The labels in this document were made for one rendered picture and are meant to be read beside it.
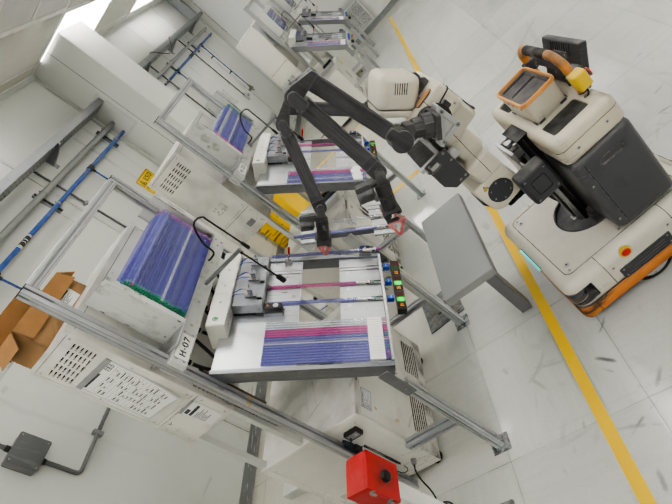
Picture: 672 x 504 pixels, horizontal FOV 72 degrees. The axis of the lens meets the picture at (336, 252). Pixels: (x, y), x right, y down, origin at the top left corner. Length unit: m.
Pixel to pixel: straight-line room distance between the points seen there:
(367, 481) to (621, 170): 1.41
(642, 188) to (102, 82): 4.47
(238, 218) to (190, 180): 0.39
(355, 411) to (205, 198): 1.71
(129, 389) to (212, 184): 1.46
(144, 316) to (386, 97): 1.19
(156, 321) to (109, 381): 0.31
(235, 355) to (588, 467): 1.40
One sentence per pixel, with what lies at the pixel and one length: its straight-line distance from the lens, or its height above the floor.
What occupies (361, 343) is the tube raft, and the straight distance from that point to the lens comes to 1.88.
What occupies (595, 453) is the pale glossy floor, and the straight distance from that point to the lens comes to 2.13.
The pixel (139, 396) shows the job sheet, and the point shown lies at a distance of 2.07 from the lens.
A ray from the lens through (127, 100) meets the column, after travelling 5.12.
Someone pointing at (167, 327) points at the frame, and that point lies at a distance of 1.90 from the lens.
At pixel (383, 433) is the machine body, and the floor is 0.42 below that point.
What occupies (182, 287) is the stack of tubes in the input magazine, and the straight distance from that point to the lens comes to 1.98.
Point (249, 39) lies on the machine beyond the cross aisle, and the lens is 6.36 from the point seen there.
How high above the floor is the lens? 1.84
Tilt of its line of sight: 25 degrees down
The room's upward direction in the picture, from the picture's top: 54 degrees counter-clockwise
